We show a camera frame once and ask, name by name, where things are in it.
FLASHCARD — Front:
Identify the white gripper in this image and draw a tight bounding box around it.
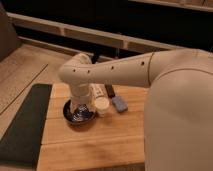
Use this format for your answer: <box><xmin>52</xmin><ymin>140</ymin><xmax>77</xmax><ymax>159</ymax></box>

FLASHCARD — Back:
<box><xmin>69</xmin><ymin>84</ymin><xmax>92</xmax><ymax>112</ymax></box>

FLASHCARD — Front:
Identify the white paper cup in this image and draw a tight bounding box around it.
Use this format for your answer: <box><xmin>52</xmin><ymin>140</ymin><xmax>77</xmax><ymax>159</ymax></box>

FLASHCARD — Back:
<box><xmin>94</xmin><ymin>97</ymin><xmax>110</xmax><ymax>117</ymax></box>

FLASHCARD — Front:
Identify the dark green mat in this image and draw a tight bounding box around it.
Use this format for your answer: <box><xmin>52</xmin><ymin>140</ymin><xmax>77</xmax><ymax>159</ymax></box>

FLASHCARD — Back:
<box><xmin>0</xmin><ymin>84</ymin><xmax>52</xmax><ymax>167</ymax></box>

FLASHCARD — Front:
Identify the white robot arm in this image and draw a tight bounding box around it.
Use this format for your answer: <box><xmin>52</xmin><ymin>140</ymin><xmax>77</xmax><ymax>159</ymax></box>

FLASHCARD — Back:
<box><xmin>59</xmin><ymin>49</ymin><xmax>213</xmax><ymax>171</ymax></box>

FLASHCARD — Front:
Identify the dark brown bar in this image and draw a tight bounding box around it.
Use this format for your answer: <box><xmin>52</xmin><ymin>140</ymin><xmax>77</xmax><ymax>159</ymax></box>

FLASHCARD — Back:
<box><xmin>105</xmin><ymin>85</ymin><xmax>115</xmax><ymax>98</ymax></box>

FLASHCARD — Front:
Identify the wooden cutting board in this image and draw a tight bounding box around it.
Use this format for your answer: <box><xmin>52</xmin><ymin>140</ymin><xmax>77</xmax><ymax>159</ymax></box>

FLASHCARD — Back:
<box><xmin>37</xmin><ymin>83</ymin><xmax>147</xmax><ymax>171</ymax></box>

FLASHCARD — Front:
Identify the white shelf rail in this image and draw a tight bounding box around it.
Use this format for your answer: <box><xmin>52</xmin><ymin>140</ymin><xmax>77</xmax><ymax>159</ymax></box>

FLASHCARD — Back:
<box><xmin>7</xmin><ymin>12</ymin><xmax>182</xmax><ymax>53</ymax></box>

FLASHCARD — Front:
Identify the blue sponge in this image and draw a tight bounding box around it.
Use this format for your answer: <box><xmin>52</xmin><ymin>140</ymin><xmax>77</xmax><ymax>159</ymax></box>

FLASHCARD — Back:
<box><xmin>112</xmin><ymin>96</ymin><xmax>128</xmax><ymax>113</ymax></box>

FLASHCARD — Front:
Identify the dark ceramic bowl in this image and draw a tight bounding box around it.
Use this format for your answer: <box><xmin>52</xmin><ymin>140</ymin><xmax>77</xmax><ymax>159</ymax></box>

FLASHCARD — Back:
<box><xmin>63</xmin><ymin>100</ymin><xmax>95</xmax><ymax>125</ymax></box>

